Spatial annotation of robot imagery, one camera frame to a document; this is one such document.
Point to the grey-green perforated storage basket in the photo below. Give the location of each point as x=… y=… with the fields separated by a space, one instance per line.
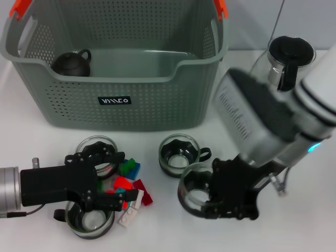
x=157 y=105

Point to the small red stud brick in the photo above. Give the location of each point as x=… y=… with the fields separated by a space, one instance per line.
x=125 y=204

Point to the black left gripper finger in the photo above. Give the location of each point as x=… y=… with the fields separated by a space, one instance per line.
x=110 y=203
x=115 y=157

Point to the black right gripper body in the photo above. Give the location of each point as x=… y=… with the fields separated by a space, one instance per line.
x=231 y=181

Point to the small green toy brick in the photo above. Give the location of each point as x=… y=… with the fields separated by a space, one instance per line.
x=126 y=166

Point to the red sloped toy brick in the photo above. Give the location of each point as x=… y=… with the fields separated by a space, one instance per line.
x=123 y=182

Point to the clear transparent toy brick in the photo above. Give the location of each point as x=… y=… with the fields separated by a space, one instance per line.
x=109 y=187

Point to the glass teacup black base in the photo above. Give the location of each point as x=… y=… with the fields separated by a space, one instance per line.
x=176 y=160
x=105 y=170
x=194 y=194
x=92 y=223

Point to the flat white plate brick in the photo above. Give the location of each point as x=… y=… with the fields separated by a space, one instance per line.
x=127 y=218

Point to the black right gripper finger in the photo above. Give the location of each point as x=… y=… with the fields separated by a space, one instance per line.
x=231 y=211

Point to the white translucent toy brick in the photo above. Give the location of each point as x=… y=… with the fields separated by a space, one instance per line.
x=139 y=199

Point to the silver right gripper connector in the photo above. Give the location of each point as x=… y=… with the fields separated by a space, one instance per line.
x=279 y=187

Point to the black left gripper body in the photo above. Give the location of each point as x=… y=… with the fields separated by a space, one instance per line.
x=52 y=183

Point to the dark clay teapot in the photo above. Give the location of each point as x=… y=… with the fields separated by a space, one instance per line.
x=71 y=64

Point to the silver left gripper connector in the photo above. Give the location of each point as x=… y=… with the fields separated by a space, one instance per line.
x=35 y=162

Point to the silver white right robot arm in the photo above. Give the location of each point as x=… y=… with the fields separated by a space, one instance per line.
x=249 y=118

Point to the dark red toy brick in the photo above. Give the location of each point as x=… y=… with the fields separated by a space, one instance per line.
x=147 y=199

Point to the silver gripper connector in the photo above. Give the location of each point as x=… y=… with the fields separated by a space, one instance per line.
x=35 y=162
x=279 y=187

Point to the blue square toy brick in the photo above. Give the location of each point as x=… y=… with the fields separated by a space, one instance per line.
x=135 y=172

